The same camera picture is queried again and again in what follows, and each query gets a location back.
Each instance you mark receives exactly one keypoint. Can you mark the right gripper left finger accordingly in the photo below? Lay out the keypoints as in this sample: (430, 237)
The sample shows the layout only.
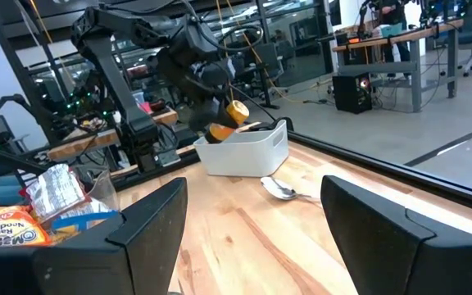
(96, 270)

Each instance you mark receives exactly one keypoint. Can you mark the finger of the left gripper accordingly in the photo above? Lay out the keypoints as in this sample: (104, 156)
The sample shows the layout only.
(203, 116)
(228, 119)

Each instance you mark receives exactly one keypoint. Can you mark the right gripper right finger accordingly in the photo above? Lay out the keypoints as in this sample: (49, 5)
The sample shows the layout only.
(404, 266)

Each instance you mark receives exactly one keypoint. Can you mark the orange spice bottle yellow cap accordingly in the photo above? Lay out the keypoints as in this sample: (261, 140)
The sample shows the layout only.
(238, 112)

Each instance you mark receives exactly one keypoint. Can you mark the blue ramen noodle packet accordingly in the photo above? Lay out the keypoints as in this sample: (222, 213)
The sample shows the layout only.
(80, 221)

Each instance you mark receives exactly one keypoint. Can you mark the clear plastic container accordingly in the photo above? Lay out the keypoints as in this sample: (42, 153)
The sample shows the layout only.
(107, 192)

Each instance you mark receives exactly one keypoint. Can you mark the orange ramen noodle packet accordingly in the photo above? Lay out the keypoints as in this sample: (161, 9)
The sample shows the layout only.
(6, 229)

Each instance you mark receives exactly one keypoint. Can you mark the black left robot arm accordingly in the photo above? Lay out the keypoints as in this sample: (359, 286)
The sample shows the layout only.
(109, 69)

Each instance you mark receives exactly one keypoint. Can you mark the white plastic bin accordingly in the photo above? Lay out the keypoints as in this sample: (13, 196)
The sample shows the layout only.
(240, 155)

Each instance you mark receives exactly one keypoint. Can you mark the wooden workbench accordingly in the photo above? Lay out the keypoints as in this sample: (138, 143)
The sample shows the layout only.
(96, 141)

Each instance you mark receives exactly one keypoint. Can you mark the black computer tower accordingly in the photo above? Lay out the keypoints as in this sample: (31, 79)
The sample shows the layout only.
(350, 94)

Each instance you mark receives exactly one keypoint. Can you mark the wooden top desk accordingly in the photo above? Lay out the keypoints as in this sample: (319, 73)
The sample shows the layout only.
(416, 82)

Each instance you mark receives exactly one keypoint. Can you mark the person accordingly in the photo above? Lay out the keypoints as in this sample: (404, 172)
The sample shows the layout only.
(393, 16)

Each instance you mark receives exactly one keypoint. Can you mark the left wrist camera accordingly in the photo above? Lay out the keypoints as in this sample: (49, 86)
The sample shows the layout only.
(197, 41)

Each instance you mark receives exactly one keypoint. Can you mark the black rig post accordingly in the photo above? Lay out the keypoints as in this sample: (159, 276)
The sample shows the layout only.
(25, 78)

